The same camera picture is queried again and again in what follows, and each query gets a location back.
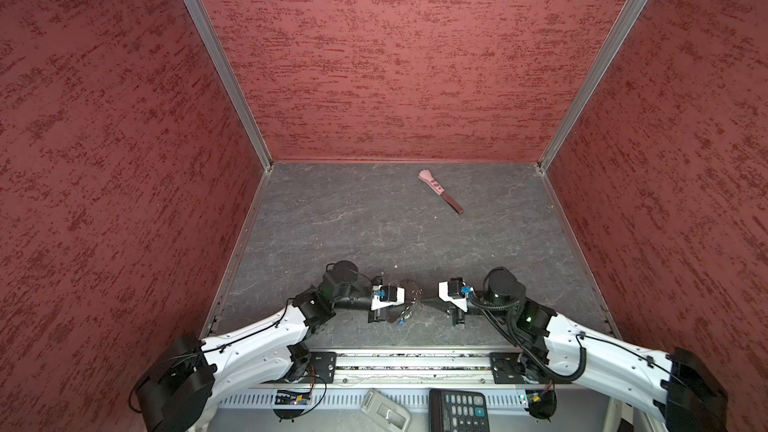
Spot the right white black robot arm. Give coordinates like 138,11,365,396
423,267,728,431

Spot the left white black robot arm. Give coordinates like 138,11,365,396
128,260,407,431

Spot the black calculator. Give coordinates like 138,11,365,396
428,389,490,432

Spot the grey plastic device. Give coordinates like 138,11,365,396
360,389,412,432

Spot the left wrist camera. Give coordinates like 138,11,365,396
370,276,406,311

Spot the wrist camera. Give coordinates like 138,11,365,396
370,276,406,311
438,278,474,314

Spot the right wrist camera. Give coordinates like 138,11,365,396
438,278,474,314

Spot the aluminium front rail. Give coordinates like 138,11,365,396
170,346,656,389

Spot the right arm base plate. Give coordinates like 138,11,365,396
489,352,571,385

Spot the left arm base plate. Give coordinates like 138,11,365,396
280,351,338,384

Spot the pink handled knife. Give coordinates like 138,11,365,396
418,169,464,215

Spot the right aluminium corner post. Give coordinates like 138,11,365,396
538,0,649,175

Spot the aluminium corner post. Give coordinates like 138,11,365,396
538,0,649,175
183,0,273,173

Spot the left aluminium corner post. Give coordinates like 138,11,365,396
183,0,273,173

